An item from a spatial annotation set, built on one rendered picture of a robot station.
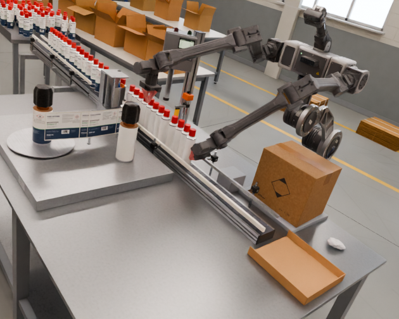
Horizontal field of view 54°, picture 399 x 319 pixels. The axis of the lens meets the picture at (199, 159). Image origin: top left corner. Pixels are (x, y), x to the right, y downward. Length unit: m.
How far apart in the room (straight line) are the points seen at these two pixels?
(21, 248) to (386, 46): 6.37
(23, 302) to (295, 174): 1.43
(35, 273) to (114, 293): 0.97
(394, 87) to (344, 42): 1.15
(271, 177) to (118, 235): 0.76
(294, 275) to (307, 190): 0.38
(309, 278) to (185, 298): 0.53
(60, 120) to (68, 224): 0.58
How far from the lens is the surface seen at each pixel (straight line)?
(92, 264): 1.48
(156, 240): 1.61
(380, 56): 7.29
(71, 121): 2.02
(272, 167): 1.88
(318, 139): 2.82
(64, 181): 1.79
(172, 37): 2.11
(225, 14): 8.89
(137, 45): 4.23
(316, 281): 1.68
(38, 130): 2.01
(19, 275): 2.08
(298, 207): 1.86
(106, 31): 4.53
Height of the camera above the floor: 1.86
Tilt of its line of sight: 27 degrees down
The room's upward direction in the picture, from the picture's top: 14 degrees clockwise
